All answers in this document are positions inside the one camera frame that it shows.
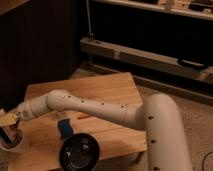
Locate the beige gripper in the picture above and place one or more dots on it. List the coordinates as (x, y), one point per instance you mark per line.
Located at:
(9, 119)

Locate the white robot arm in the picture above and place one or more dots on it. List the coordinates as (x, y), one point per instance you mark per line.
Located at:
(158, 116)

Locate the blue eraser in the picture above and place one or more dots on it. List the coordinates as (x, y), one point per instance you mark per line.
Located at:
(65, 128)

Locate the black ceramic cup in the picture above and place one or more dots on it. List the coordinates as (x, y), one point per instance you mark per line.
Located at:
(79, 153)

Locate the orange carrot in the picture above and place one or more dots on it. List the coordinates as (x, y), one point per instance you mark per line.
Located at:
(83, 116)

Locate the metal vertical pole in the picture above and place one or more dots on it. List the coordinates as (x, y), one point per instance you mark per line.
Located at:
(90, 32)

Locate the long grey case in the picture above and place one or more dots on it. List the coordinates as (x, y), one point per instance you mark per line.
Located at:
(144, 59)

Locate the wooden shelf board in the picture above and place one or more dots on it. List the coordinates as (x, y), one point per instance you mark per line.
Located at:
(176, 7)

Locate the black case handle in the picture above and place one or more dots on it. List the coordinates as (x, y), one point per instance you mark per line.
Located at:
(192, 65)

